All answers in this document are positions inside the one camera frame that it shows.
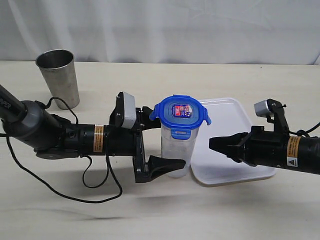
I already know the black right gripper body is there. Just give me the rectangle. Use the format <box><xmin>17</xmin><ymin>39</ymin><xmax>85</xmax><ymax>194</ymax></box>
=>
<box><xmin>240</xmin><ymin>98</ymin><xmax>289</xmax><ymax>167</ymax></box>

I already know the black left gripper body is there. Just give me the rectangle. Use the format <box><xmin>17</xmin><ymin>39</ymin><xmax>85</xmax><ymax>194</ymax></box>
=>
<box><xmin>105</xmin><ymin>91</ymin><xmax>152</xmax><ymax>183</ymax></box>

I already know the clear plastic container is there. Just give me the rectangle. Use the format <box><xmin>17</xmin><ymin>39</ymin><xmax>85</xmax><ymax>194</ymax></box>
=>
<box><xmin>161</xmin><ymin>124</ymin><xmax>199</xmax><ymax>178</ymax></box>

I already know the blue container lid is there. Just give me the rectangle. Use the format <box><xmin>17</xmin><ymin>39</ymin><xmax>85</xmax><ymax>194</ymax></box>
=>
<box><xmin>149</xmin><ymin>94</ymin><xmax>212</xmax><ymax>130</ymax></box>

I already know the stainless steel cup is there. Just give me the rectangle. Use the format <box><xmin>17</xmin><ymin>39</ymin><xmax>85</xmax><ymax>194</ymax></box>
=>
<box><xmin>35</xmin><ymin>49</ymin><xmax>80</xmax><ymax>110</ymax></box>

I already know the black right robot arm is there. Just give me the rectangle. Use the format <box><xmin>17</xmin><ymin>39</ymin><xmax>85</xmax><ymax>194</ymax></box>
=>
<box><xmin>208</xmin><ymin>98</ymin><xmax>320</xmax><ymax>175</ymax></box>

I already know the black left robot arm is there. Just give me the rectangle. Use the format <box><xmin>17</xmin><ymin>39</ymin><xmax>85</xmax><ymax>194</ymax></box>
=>
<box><xmin>0</xmin><ymin>87</ymin><xmax>186</xmax><ymax>183</ymax></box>

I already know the white plastic tray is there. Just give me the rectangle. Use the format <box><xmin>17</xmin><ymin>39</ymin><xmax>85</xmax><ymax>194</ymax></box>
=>
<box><xmin>190</xmin><ymin>97</ymin><xmax>277</xmax><ymax>187</ymax></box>

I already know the white backdrop curtain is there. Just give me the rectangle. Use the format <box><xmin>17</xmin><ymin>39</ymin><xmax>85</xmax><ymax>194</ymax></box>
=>
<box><xmin>0</xmin><ymin>0</ymin><xmax>320</xmax><ymax>65</ymax></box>

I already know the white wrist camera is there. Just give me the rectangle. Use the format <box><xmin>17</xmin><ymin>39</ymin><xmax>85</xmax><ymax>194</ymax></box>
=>
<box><xmin>122</xmin><ymin>92</ymin><xmax>137</xmax><ymax>129</ymax></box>

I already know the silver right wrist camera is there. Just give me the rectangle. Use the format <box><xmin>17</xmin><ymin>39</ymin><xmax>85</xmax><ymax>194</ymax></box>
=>
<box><xmin>254</xmin><ymin>100</ymin><xmax>273</xmax><ymax>118</ymax></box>

